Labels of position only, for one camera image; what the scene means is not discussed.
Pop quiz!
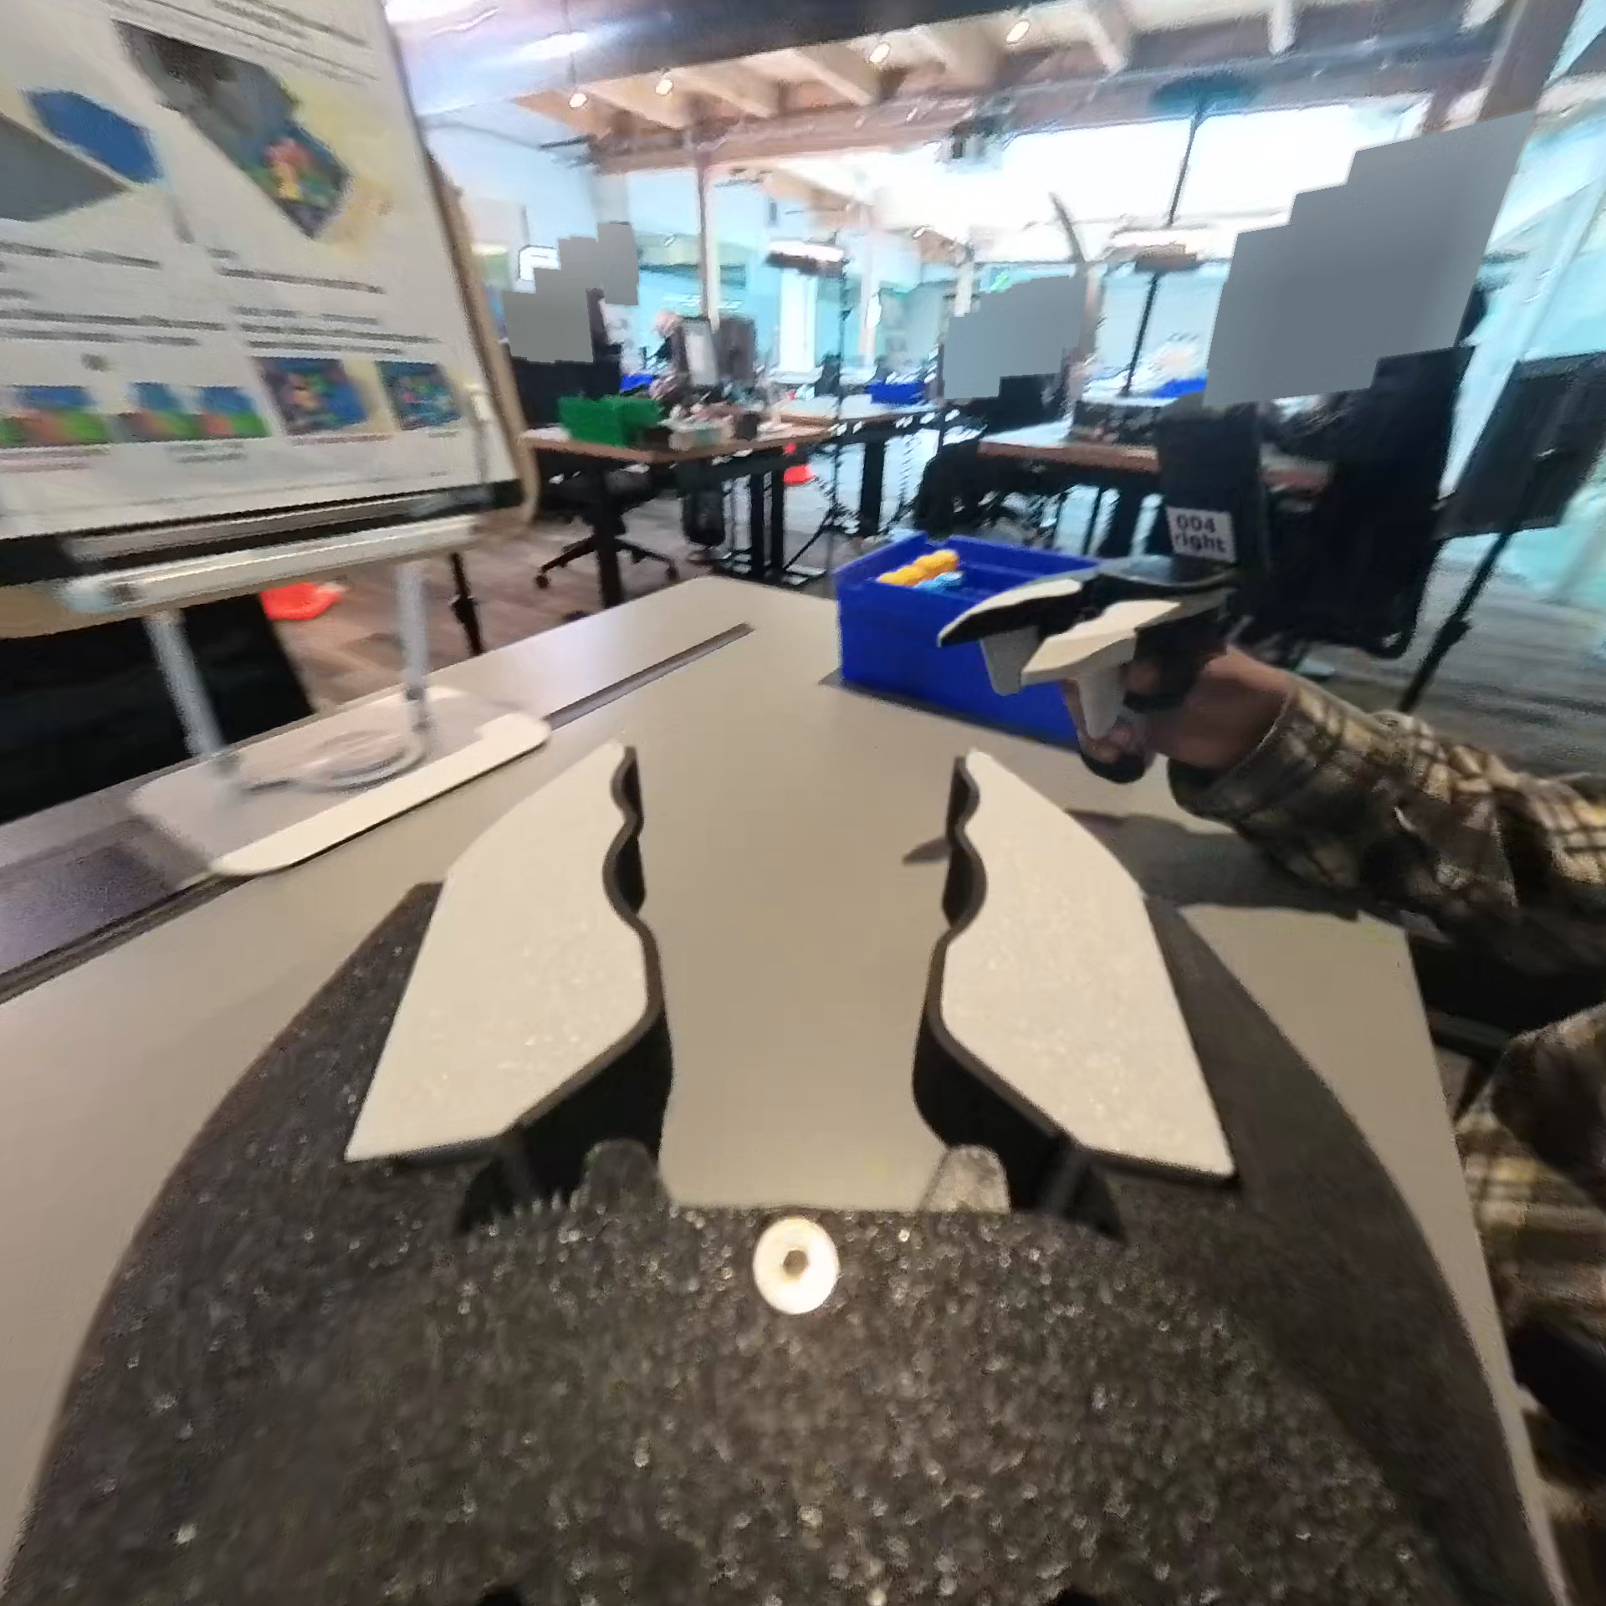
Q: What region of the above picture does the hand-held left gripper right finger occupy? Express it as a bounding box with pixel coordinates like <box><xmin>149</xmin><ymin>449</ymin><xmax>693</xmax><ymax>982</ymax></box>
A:
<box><xmin>915</xmin><ymin>752</ymin><xmax>1239</xmax><ymax>1180</ymax></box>

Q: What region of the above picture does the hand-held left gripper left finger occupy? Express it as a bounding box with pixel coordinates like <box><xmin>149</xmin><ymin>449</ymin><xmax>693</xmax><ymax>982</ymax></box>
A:
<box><xmin>346</xmin><ymin>740</ymin><xmax>671</xmax><ymax>1163</ymax></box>

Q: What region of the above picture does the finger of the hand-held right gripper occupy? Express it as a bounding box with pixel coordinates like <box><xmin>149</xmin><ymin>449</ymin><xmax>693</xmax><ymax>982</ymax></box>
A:
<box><xmin>1018</xmin><ymin>597</ymin><xmax>1185</xmax><ymax>691</ymax></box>
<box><xmin>938</xmin><ymin>575</ymin><xmax>1098</xmax><ymax>694</ymax></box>

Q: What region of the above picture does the blue plastic bin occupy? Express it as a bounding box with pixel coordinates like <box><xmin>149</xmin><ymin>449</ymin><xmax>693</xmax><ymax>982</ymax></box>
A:
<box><xmin>834</xmin><ymin>533</ymin><xmax>1106</xmax><ymax>752</ymax></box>

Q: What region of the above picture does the person's right hand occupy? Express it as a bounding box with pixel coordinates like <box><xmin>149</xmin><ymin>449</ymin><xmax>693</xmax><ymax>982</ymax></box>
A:
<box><xmin>1078</xmin><ymin>642</ymin><xmax>1303</xmax><ymax>780</ymax></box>

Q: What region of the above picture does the wooden desk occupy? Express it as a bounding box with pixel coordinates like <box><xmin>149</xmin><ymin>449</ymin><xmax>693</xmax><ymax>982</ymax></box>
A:
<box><xmin>977</xmin><ymin>419</ymin><xmax>1336</xmax><ymax>561</ymax></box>
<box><xmin>518</xmin><ymin>413</ymin><xmax>842</xmax><ymax>592</ymax></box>

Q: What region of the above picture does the white document stand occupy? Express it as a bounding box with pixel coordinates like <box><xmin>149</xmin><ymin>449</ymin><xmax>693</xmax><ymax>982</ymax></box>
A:
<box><xmin>0</xmin><ymin>0</ymin><xmax>554</xmax><ymax>879</ymax></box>

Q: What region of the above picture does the black panel on tripod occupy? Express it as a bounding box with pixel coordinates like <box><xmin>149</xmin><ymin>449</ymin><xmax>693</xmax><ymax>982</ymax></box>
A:
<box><xmin>1400</xmin><ymin>354</ymin><xmax>1606</xmax><ymax>716</ymax></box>

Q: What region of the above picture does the green plastic bin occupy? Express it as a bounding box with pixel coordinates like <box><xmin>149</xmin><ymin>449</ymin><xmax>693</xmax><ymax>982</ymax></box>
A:
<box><xmin>558</xmin><ymin>393</ymin><xmax>670</xmax><ymax>449</ymax></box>

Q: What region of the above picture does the person's plaid shirt torso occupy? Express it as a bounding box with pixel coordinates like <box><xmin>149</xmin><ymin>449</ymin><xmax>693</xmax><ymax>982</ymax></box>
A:
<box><xmin>1457</xmin><ymin>1005</ymin><xmax>1606</xmax><ymax>1545</ymax></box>

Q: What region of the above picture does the printed instruction sheet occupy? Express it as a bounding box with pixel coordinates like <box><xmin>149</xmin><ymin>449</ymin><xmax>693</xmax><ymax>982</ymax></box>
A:
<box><xmin>0</xmin><ymin>0</ymin><xmax>485</xmax><ymax>515</ymax></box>

